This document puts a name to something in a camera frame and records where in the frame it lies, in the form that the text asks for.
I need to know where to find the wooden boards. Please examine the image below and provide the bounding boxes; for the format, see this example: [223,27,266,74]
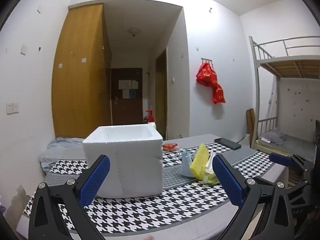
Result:
[246,109,256,147]

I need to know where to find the dark brown door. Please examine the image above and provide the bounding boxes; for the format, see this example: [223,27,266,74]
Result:
[106,67,143,126]

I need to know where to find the white bottle with red pump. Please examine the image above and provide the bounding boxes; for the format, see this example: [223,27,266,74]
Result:
[145,110,157,130]

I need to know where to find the metal bunk bed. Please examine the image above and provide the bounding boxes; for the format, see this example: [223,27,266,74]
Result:
[249,35,320,160]

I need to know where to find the yellow mesh sponge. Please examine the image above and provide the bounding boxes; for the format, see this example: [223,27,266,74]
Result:
[189,144,209,180]

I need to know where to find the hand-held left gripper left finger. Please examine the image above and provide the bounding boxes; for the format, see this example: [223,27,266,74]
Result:
[28,154,111,240]

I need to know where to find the wooden wardrobe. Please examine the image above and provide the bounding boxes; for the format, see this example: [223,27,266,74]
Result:
[51,4,112,139]

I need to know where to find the red snack packet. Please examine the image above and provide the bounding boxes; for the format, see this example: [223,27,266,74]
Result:
[162,142,179,152]

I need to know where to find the white foam box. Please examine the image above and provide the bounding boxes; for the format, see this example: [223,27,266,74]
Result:
[82,124,163,198]

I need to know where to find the red plastic bag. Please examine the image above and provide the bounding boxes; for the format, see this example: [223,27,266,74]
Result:
[212,81,226,105]
[196,62,217,87]

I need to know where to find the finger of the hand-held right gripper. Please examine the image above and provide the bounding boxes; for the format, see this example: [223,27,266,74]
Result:
[269,152,314,174]
[254,176,308,203]

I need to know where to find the wooden side door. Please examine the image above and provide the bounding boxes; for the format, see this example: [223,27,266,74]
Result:
[155,48,168,137]

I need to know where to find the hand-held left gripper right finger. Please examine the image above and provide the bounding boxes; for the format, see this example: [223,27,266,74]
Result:
[212,154,296,240]

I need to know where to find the blue-grey bedding bundle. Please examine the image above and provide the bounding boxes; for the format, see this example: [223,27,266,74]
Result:
[40,137,87,172]

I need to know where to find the green and white plastic bag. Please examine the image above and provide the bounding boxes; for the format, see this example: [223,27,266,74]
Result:
[199,166,221,184]

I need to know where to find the houndstooth blanket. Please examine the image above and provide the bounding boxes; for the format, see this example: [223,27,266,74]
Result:
[22,134,287,240]

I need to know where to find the black smartphone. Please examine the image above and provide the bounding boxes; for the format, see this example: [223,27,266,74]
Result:
[214,137,242,150]

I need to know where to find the grey folded clothes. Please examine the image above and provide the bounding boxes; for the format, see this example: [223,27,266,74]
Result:
[261,129,288,146]

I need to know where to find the light blue small bag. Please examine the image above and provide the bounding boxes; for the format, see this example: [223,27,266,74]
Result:
[175,149,194,177]

